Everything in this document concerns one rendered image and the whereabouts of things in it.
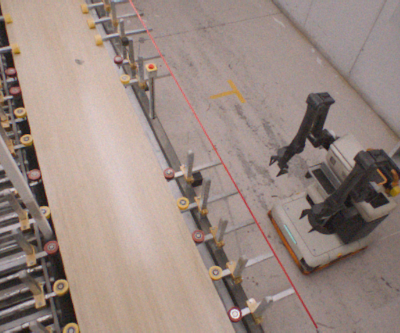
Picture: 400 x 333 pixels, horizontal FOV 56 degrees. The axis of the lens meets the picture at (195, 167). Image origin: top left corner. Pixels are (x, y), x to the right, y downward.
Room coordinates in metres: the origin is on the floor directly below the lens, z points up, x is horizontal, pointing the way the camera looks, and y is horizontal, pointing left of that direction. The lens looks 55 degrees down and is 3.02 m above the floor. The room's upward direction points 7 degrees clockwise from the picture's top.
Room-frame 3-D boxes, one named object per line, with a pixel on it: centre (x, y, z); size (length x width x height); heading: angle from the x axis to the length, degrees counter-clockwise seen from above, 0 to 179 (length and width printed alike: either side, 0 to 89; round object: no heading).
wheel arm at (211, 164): (1.54, 0.00, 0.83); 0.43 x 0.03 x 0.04; 119
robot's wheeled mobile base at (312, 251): (1.58, -1.12, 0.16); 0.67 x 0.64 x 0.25; 119
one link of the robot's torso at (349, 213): (1.45, -1.01, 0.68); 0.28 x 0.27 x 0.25; 29
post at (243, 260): (0.81, -0.32, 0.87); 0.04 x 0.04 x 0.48; 29
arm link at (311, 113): (1.55, -0.62, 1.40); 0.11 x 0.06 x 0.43; 29
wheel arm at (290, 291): (0.66, -0.48, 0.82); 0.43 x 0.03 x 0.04; 119
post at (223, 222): (1.03, -0.20, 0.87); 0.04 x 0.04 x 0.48; 29
